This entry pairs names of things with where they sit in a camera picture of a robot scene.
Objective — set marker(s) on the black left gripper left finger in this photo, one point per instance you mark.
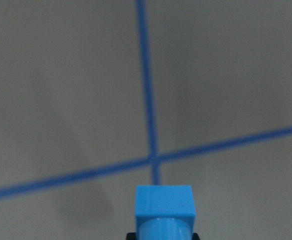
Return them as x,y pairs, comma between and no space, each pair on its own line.
131,236

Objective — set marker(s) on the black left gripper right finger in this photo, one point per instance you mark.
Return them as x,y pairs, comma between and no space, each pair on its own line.
195,236

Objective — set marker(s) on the long blue toy block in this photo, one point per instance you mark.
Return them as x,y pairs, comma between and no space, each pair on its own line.
164,212

